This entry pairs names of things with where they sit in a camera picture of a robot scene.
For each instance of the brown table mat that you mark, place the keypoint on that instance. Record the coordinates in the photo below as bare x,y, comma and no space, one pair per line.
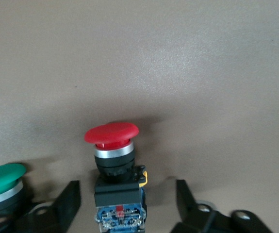
178,60

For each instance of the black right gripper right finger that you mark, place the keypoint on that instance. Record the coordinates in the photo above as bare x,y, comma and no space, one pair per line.
185,201

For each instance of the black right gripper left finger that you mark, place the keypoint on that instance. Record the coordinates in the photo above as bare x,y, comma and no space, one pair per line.
69,201

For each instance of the red mushroom push button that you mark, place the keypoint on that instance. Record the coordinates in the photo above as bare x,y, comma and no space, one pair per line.
111,133

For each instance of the green mushroom push button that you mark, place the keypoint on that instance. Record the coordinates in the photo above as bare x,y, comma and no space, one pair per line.
1,177

